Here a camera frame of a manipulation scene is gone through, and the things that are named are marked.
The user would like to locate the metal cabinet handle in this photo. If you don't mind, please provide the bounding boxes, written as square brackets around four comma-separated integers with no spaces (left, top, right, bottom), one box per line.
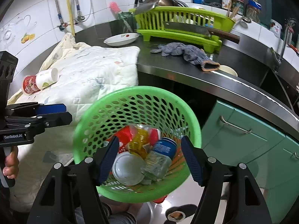
[283,148,299,160]
[220,115,253,134]

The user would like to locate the wooden chopsticks bundle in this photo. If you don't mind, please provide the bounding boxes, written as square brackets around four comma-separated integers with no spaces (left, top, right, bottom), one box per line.
[227,6,240,19]

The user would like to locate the dark slipper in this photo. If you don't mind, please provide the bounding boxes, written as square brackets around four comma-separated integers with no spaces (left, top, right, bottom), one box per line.
[165,204,198,223]

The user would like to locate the green dish rack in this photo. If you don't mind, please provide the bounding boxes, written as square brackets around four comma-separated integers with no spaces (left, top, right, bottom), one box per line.
[129,6,236,54]

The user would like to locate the wooden handle cleaver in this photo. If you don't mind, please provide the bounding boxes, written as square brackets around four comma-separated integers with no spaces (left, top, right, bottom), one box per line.
[162,21,241,44]

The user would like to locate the blue drink can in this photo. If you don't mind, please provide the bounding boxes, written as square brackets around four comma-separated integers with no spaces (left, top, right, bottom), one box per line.
[141,137,178,183]

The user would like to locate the white plate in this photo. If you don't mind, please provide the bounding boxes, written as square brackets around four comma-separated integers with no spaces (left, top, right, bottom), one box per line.
[103,33,140,46]

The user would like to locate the thin grey cable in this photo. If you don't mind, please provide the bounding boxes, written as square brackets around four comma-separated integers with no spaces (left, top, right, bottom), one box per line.
[81,0,93,22]

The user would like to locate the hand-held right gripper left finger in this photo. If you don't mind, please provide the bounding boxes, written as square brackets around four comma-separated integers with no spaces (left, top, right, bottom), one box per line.
[27,135,120,224]

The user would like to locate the green plastic basket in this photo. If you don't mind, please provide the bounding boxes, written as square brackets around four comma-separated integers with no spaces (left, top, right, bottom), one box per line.
[73,86,202,203]

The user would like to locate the orange snack packet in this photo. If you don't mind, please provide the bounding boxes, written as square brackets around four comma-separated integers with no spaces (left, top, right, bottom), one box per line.
[172,142,187,168]

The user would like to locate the red printed paper cup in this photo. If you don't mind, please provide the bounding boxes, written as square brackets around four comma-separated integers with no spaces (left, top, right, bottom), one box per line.
[22,75,43,95]

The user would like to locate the red cola can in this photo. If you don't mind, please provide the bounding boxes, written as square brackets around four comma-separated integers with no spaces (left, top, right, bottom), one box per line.
[149,128,161,147]

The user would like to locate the dark green utensil holder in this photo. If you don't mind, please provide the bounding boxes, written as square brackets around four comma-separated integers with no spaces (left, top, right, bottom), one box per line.
[118,12,138,33]

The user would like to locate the green kitchen cabinet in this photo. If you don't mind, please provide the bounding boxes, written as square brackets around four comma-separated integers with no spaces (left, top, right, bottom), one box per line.
[201,99,299,192]

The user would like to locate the cream bowl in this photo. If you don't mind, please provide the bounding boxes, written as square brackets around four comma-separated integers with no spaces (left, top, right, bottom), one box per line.
[219,65,238,77]

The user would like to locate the red snack packet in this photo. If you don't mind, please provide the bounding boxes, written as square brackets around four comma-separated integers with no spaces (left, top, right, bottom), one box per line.
[114,127,132,155]

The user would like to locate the metal cooking spatula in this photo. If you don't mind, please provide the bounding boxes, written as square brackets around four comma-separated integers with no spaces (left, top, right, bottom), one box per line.
[134,2,160,16]

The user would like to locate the white plastic lid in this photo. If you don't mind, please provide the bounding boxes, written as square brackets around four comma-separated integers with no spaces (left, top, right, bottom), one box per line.
[112,151,146,186]

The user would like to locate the braided metal hose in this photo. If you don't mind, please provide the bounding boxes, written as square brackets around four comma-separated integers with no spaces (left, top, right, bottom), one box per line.
[51,0,64,26]
[72,0,83,20]

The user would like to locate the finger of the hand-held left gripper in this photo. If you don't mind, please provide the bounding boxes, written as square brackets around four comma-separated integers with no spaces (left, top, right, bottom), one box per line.
[6,111,73,141]
[7,102,67,117]

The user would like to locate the white plastic container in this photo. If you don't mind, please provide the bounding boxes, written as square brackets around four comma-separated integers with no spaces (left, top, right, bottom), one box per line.
[269,20,282,38]

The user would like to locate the orange fruit wall sticker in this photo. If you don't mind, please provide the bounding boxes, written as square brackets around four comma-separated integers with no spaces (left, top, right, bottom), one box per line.
[21,33,35,44]

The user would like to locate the white quilted blanket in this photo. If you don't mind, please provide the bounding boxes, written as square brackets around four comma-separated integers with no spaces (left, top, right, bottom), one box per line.
[7,32,141,207]

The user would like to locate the yellow hose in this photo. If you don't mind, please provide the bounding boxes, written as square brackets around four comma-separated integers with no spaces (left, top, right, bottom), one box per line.
[67,0,76,36]

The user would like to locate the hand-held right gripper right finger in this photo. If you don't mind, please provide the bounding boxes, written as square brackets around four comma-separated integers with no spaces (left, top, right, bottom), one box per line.
[180,135,272,224]

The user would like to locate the person's left hand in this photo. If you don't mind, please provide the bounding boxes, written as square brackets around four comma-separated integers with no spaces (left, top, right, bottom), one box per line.
[2,147,19,180]

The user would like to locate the pink dish brush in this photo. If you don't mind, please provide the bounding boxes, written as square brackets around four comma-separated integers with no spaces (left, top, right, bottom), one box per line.
[109,1,133,32]

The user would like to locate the yellow plastic wrapper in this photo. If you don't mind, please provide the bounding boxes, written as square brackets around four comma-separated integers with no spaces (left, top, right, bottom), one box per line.
[130,127,153,158]

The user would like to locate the grey knit glove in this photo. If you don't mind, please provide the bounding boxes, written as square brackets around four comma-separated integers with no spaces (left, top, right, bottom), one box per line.
[151,42,220,72]

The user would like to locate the white paper cup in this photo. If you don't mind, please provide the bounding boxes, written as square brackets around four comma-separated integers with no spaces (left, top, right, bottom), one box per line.
[35,68,59,90]

